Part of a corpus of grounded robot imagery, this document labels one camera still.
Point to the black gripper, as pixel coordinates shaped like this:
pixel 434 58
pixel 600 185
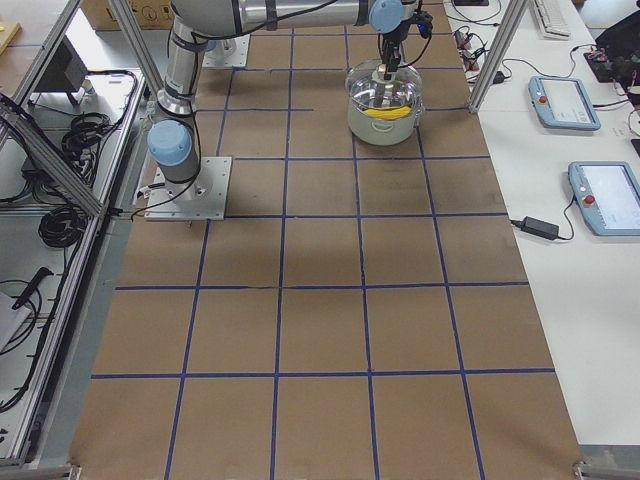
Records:
pixel 389 49

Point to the glass pot lid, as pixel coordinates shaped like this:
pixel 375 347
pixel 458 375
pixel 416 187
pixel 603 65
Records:
pixel 366 85

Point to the yellow corn cob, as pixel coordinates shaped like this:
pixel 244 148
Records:
pixel 388 113

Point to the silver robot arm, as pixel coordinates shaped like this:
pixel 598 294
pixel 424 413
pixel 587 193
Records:
pixel 174 141

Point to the pale green cooking pot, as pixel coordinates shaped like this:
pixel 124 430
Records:
pixel 382 132

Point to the small circuit board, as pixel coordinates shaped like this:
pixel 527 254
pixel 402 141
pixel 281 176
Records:
pixel 471 59
pixel 462 39

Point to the white keyboard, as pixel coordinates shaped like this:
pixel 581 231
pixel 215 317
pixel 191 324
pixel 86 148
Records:
pixel 550 19

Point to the far teach pendant tablet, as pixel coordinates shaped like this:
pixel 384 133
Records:
pixel 562 103

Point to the teach pendant tablet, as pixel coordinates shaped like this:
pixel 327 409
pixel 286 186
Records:
pixel 562 103
pixel 607 194

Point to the black power adapter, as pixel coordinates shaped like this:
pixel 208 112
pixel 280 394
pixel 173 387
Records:
pixel 539 228

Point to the cardboard box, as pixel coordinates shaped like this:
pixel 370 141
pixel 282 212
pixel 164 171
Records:
pixel 150 14

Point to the near teach pendant tablet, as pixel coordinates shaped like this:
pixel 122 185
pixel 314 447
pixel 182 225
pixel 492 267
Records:
pixel 607 194

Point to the aluminium frame post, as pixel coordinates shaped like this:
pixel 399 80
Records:
pixel 499 46

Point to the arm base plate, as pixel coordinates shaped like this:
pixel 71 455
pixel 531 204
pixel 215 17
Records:
pixel 227 54
pixel 205 199

